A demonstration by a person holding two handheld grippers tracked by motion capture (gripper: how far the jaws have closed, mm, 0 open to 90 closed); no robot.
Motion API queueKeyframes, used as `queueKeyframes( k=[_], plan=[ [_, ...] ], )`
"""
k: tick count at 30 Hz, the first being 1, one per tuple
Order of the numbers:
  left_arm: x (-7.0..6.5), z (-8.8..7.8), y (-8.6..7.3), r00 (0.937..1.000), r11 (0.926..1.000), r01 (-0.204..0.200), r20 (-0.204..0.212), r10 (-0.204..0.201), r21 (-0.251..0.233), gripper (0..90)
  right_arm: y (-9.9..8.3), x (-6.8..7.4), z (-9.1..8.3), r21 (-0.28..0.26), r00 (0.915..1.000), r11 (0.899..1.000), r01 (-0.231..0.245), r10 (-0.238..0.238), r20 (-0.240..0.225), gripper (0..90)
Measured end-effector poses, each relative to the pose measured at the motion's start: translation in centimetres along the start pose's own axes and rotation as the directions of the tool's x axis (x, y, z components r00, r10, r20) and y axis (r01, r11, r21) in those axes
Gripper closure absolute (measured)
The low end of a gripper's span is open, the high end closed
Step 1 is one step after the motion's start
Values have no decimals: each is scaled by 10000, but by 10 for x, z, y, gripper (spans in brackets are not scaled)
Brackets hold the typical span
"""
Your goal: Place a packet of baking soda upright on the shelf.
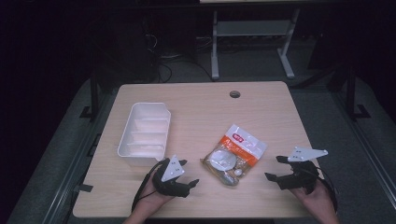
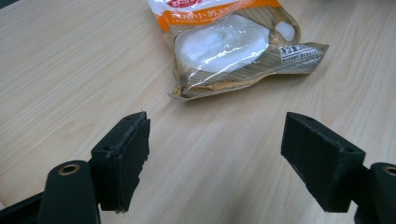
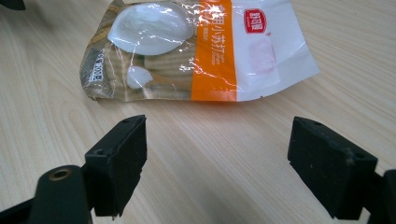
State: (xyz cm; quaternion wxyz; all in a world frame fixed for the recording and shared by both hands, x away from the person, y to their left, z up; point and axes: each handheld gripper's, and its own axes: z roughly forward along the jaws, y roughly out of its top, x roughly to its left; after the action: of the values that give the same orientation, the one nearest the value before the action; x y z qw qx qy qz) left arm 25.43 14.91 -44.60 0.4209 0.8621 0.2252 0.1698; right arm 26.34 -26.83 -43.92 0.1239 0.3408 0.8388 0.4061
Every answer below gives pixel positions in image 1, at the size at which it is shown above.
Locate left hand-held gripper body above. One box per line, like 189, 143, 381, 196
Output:
151, 154, 191, 199

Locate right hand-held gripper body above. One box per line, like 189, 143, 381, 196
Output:
275, 146, 329, 196

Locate clear orange snack packet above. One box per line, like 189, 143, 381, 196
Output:
200, 123, 268, 188

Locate white divided plastic container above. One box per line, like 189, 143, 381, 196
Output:
117, 102, 172, 168

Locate person's right hand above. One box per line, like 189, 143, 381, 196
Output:
288, 178, 336, 217

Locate person's left hand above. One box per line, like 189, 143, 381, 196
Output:
135, 176, 176, 217

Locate black tape tab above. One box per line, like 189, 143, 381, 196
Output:
73, 183, 94, 193

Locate black metal stand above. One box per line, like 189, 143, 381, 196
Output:
345, 64, 372, 122
78, 69, 101, 123

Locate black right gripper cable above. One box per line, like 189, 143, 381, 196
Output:
316, 167, 340, 214

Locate grey metal floor rail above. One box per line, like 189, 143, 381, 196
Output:
330, 91, 396, 203
43, 91, 117, 224

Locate black floor cables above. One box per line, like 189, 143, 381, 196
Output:
143, 32, 217, 84

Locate white metal desk frame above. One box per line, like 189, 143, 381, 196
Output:
199, 0, 312, 81

